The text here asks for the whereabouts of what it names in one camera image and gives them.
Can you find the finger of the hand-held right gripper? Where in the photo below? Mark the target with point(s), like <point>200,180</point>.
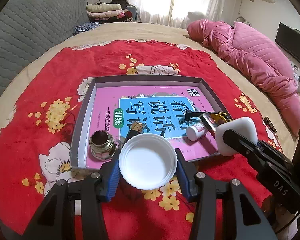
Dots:
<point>240,142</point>

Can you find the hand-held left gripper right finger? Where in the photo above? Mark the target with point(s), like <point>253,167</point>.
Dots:
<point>183,177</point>

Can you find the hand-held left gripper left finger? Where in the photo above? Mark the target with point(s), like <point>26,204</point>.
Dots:
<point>113,177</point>

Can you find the white earbuds case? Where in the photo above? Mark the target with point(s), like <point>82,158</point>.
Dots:
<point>240,125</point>

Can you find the metal threaded fitting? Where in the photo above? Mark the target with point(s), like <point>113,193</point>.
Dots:
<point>101,145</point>

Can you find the white plastic lid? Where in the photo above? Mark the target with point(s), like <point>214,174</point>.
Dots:
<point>147,160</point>

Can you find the white pill bottle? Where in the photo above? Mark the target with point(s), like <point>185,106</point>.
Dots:
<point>193,131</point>

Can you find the black and gold case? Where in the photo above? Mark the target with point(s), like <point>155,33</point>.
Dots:
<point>136,127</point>

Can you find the grey cardboard box tray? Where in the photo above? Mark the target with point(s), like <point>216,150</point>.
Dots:
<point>145,81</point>

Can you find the brown blanket label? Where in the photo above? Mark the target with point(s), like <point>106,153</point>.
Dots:
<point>270,125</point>

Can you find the pink book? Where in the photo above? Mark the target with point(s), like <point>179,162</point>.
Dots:
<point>105,97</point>

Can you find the pink quilt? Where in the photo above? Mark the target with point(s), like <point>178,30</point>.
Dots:
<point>252,55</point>

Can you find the black television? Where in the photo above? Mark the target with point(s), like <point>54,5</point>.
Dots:
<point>290,42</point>

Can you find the red floral blanket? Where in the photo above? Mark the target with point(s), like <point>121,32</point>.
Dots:
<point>52,62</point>

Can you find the blue patterned cloth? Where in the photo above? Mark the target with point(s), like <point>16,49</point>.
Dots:
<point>86,27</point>

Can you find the stack of folded clothes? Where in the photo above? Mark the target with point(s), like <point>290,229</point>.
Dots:
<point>102,12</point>

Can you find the grey quilted headboard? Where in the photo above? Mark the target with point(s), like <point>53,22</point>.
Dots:
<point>27,25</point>

